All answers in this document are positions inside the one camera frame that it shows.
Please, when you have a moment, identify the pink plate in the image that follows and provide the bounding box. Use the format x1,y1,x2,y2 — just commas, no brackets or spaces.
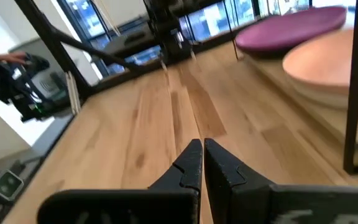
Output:
282,23,358,96

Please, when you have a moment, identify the purple plate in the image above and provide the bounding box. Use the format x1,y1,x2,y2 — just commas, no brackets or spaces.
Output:
234,5,348,54

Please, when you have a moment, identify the person's hand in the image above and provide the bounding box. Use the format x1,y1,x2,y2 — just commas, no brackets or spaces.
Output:
0,51,28,65

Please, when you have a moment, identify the black metal table frame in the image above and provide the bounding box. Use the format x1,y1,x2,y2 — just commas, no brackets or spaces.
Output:
13,0,260,101

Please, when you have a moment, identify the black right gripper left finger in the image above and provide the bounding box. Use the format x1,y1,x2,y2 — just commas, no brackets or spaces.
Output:
37,138,204,224

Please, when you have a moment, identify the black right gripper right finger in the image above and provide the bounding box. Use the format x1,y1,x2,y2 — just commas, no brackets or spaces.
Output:
204,138,358,224

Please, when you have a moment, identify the camera on black mount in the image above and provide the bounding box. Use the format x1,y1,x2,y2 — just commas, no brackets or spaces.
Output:
0,159,25,207

